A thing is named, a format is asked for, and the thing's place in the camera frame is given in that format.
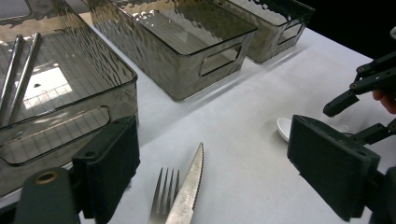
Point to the black curtain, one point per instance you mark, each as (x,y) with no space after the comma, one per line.
(351,21)

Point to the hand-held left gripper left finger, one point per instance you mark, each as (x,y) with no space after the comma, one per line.
(107,161)

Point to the smoky clear bin with chopsticks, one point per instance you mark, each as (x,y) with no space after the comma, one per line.
(77,81)

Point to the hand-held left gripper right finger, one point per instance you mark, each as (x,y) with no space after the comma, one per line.
(330,168)

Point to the metal fork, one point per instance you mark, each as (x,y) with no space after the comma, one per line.
(163,199)

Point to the smoky clear bin with spoon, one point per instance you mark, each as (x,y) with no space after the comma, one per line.
(162,68)

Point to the serrated metal knife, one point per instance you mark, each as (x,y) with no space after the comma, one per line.
(186,193)

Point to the white table cover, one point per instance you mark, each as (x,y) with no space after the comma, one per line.
(243,130)

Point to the white ceramic spoon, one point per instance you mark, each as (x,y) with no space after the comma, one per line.
(284,127)

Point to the smoky clear bin with knife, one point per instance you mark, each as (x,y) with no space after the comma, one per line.
(271,46)

